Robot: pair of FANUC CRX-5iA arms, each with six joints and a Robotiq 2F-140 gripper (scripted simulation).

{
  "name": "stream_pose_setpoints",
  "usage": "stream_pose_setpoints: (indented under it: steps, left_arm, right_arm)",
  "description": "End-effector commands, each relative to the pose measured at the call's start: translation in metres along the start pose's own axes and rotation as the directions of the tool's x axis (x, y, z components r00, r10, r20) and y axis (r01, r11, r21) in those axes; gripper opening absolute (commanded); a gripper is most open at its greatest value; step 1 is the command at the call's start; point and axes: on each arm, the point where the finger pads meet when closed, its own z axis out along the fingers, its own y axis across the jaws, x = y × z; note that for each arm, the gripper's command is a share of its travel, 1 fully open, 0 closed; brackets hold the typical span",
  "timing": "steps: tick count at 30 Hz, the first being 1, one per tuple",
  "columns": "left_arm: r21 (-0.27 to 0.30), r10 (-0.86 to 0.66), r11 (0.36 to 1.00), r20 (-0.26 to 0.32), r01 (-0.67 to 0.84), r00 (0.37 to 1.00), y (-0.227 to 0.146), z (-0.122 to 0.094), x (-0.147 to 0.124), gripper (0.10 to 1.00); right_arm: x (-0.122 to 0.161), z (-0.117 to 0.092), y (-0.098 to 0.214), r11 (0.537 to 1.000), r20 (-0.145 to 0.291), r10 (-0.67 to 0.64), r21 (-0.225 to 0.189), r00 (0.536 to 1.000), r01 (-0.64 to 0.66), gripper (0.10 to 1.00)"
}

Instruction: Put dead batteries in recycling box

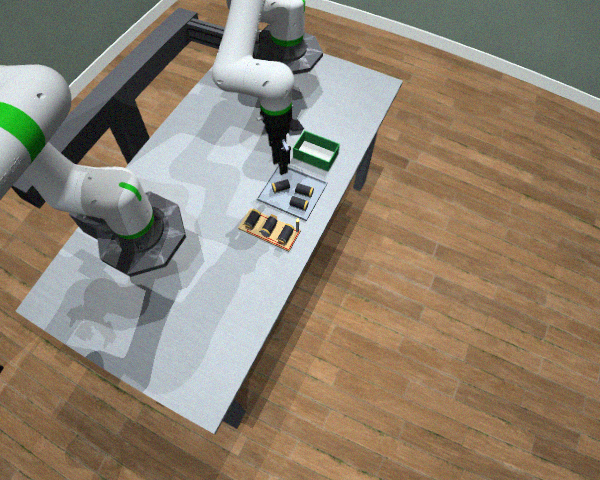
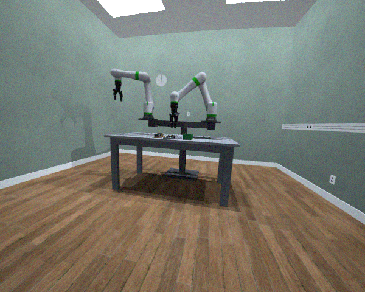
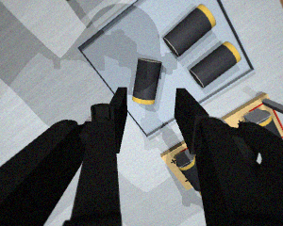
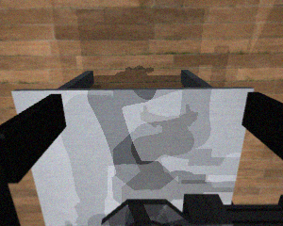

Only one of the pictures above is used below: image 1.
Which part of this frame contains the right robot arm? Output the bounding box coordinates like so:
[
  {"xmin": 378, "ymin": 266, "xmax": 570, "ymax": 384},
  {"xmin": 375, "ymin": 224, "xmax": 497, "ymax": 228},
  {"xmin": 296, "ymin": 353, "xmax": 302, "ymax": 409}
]
[{"xmin": 0, "ymin": 65, "xmax": 164, "ymax": 253}]

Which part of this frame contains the tan battery holder board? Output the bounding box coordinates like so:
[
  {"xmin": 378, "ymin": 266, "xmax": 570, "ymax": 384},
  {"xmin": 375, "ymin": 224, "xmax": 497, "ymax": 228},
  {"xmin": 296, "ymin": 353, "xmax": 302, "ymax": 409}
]
[{"xmin": 238, "ymin": 208, "xmax": 301, "ymax": 252}]

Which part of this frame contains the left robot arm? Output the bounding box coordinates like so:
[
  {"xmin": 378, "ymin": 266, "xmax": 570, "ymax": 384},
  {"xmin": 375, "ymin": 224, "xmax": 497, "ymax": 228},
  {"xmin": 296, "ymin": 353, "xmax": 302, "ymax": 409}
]
[{"xmin": 212, "ymin": 0, "xmax": 306, "ymax": 136}]

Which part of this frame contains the dark grey battery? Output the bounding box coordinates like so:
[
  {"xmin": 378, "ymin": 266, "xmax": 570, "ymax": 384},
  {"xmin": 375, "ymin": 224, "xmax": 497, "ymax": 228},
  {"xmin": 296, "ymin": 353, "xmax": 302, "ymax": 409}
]
[
  {"xmin": 289, "ymin": 196, "xmax": 309, "ymax": 210},
  {"xmin": 271, "ymin": 179, "xmax": 290, "ymax": 193},
  {"xmin": 261, "ymin": 216, "xmax": 278, "ymax": 236},
  {"xmin": 244, "ymin": 209, "xmax": 261, "ymax": 228},
  {"xmin": 295, "ymin": 183, "xmax": 314, "ymax": 197},
  {"xmin": 277, "ymin": 223, "xmax": 294, "ymax": 244}
]

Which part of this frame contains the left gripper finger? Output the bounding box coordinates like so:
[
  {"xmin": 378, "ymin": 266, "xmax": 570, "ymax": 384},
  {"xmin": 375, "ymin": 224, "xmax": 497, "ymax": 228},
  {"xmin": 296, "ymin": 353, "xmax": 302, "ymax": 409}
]
[
  {"xmin": 268, "ymin": 135, "xmax": 279, "ymax": 165},
  {"xmin": 273, "ymin": 138, "xmax": 291, "ymax": 175}
]

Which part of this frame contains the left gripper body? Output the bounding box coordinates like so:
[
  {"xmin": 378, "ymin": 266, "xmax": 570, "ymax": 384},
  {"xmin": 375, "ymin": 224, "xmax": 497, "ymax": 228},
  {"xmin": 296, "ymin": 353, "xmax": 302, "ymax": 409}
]
[{"xmin": 265, "ymin": 123, "xmax": 290, "ymax": 145}]

